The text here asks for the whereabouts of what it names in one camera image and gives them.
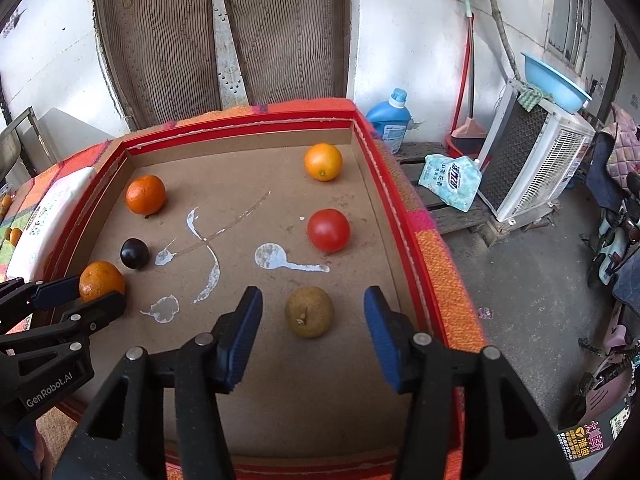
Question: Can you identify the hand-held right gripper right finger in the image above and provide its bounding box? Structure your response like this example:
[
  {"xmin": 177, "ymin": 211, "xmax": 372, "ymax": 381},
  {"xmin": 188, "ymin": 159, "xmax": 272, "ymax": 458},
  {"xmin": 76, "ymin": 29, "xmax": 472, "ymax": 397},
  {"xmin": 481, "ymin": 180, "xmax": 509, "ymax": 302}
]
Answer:
[{"xmin": 363, "ymin": 286, "xmax": 576, "ymax": 480}]

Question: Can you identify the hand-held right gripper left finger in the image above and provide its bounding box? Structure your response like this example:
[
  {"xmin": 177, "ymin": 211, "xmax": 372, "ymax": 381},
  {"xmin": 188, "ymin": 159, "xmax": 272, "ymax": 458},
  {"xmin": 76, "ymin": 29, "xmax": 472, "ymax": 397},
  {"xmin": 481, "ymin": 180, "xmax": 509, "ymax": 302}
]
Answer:
[{"xmin": 52, "ymin": 286, "xmax": 264, "ymax": 480}]

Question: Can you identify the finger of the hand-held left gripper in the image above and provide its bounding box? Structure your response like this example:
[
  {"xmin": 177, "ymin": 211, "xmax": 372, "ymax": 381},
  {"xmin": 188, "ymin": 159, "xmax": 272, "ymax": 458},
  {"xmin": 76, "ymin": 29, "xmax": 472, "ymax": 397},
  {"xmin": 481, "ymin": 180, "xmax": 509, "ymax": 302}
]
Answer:
[
  {"xmin": 0, "ymin": 276, "xmax": 83, "ymax": 331},
  {"xmin": 0, "ymin": 291, "xmax": 127, "ymax": 358}
]

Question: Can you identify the deep orange tangerine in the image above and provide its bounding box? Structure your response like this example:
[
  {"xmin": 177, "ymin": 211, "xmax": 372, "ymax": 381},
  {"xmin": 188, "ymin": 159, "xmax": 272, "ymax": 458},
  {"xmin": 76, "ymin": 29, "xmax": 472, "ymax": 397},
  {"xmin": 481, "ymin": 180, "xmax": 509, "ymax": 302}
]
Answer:
[
  {"xmin": 125, "ymin": 175, "xmax": 167, "ymax": 217},
  {"xmin": 79, "ymin": 261, "xmax": 126, "ymax": 303}
]

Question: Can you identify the red cardboard box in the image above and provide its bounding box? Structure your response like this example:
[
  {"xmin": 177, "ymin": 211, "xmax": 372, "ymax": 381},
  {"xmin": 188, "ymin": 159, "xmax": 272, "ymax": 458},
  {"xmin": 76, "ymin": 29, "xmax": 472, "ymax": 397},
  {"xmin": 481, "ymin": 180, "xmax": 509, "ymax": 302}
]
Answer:
[{"xmin": 45, "ymin": 99, "xmax": 488, "ymax": 480}]

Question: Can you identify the dark purple plum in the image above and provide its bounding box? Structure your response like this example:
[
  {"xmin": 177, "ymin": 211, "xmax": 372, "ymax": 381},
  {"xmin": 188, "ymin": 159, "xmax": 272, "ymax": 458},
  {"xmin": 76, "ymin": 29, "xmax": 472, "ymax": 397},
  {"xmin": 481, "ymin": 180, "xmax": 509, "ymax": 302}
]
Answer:
[{"xmin": 120, "ymin": 238, "xmax": 149, "ymax": 269}]

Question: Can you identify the brown longan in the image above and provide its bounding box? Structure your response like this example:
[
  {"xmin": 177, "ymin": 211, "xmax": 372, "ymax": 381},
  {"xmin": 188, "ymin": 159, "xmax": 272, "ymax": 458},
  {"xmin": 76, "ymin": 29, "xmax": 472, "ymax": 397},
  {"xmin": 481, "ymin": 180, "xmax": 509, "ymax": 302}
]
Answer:
[{"xmin": 285, "ymin": 286, "xmax": 335, "ymax": 340}]

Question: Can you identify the red tomato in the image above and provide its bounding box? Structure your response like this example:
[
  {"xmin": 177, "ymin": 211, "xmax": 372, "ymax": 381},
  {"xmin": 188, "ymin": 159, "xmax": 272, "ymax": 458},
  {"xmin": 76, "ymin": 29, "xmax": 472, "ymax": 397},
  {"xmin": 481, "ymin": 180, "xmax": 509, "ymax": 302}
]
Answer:
[{"xmin": 307, "ymin": 208, "xmax": 351, "ymax": 253}]

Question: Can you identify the white tissue pack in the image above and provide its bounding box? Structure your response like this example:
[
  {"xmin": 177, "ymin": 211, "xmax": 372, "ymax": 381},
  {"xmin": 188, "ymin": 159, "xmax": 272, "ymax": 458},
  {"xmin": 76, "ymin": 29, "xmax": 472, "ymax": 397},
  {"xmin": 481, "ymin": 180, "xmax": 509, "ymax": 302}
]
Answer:
[{"xmin": 5, "ymin": 165, "xmax": 98, "ymax": 283}]

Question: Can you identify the colourful checkered blanket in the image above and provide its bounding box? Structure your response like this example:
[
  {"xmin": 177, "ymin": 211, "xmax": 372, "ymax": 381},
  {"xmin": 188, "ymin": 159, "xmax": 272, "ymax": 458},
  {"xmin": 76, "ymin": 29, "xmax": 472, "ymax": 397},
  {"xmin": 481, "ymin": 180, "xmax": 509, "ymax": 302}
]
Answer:
[{"xmin": 0, "ymin": 97, "xmax": 488, "ymax": 480}]

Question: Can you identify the wooden pallet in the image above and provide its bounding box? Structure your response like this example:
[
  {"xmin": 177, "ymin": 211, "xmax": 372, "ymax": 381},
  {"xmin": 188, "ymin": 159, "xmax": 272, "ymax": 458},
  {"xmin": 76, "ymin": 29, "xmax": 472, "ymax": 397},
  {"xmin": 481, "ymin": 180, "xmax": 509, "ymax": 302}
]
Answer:
[{"xmin": 397, "ymin": 141, "xmax": 521, "ymax": 246}]

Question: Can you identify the grey board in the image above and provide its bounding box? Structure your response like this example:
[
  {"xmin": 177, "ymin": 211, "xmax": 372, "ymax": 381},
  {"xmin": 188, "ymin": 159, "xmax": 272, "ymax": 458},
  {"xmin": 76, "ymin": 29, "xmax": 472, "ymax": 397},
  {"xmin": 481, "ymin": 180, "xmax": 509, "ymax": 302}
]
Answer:
[{"xmin": 22, "ymin": 106, "xmax": 118, "ymax": 176}]

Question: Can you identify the detergent refill pouch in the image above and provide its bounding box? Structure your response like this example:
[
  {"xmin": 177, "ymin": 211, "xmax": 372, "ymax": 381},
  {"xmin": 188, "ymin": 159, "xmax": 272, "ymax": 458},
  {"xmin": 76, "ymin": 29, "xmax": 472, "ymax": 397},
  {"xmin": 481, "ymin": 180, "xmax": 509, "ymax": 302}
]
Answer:
[{"xmin": 419, "ymin": 154, "xmax": 483, "ymax": 212}]

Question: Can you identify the red dustpan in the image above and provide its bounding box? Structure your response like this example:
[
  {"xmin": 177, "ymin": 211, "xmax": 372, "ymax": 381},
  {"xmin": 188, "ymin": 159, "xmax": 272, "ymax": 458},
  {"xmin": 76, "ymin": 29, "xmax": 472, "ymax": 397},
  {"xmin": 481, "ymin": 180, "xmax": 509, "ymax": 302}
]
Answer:
[{"xmin": 445, "ymin": 25, "xmax": 493, "ymax": 161}]

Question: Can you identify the blue detergent bottle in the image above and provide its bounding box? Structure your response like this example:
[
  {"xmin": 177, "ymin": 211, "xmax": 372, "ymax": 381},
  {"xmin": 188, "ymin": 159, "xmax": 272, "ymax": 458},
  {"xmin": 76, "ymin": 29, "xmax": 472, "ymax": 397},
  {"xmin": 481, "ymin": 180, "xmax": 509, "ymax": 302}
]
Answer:
[{"xmin": 365, "ymin": 88, "xmax": 413, "ymax": 155}]

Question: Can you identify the pink scooter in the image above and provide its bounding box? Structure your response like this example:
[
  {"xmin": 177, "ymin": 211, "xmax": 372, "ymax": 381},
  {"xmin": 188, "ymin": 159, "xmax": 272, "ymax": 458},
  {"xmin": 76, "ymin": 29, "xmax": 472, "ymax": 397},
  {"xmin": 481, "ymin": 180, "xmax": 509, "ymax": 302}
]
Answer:
[{"xmin": 557, "ymin": 305, "xmax": 640, "ymax": 431}]

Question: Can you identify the white air conditioner unit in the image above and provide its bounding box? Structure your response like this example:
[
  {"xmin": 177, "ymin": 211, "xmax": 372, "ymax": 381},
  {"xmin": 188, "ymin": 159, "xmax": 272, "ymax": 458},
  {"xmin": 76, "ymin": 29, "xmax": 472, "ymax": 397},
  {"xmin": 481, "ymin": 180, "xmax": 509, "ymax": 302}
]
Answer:
[{"xmin": 477, "ymin": 78, "xmax": 596, "ymax": 222}]

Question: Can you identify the pale green scooter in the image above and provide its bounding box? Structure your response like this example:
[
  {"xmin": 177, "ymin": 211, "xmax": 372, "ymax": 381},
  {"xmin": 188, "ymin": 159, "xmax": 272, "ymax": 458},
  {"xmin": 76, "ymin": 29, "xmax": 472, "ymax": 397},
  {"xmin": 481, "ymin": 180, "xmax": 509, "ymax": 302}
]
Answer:
[{"xmin": 582, "ymin": 172, "xmax": 640, "ymax": 288}]

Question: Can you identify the dark blue cloth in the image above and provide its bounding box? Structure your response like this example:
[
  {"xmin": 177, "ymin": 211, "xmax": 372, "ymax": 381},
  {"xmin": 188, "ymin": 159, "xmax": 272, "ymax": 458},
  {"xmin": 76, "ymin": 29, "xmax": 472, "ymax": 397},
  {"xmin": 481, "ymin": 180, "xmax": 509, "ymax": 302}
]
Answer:
[{"xmin": 585, "ymin": 127, "xmax": 631, "ymax": 211}]

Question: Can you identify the brown metal door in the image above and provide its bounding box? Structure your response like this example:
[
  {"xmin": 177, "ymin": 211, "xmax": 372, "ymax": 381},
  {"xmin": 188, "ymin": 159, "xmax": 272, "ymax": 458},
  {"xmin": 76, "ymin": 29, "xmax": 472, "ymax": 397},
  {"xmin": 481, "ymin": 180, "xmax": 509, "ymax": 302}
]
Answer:
[{"xmin": 91, "ymin": 0, "xmax": 358, "ymax": 131}]

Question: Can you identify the green checked cloth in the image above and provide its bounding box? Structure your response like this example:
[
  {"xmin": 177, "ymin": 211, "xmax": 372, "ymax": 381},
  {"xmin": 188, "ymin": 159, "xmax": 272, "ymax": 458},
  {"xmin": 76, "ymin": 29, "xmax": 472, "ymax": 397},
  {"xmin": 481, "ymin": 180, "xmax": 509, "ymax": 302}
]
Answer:
[{"xmin": 517, "ymin": 82, "xmax": 546, "ymax": 111}]

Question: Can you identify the light blue basin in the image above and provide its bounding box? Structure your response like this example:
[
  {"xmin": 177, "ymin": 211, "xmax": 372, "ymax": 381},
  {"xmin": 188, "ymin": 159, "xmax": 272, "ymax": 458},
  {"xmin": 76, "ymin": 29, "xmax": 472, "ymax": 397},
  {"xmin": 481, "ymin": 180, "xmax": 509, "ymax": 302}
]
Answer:
[{"xmin": 521, "ymin": 51, "xmax": 593, "ymax": 113}]

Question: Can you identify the quilted floral cover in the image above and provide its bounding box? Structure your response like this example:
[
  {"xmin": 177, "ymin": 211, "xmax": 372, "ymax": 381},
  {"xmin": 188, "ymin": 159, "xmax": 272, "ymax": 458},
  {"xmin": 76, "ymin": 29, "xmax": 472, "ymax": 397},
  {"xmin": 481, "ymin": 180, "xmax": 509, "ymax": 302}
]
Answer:
[{"xmin": 605, "ymin": 102, "xmax": 640, "ymax": 196}]

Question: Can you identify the bare wooden branch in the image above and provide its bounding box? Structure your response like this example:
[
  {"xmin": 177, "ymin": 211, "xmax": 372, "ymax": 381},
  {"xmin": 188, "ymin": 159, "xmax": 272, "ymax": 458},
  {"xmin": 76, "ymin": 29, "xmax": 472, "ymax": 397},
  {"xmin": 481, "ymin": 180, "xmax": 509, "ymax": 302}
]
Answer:
[{"xmin": 482, "ymin": 0, "xmax": 523, "ymax": 83}]

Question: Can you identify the barred window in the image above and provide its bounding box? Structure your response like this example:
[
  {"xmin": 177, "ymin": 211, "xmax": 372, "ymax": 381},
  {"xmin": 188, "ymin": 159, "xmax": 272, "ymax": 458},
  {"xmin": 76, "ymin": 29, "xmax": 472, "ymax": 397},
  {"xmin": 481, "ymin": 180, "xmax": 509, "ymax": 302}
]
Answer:
[{"xmin": 545, "ymin": 0, "xmax": 593, "ymax": 76}]

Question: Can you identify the green handled broom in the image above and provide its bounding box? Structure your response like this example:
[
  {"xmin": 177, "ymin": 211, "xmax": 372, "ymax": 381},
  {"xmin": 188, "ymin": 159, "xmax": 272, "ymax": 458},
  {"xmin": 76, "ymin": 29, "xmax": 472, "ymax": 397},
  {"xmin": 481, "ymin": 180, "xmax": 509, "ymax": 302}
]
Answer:
[{"xmin": 452, "ymin": 0, "xmax": 490, "ymax": 141}]

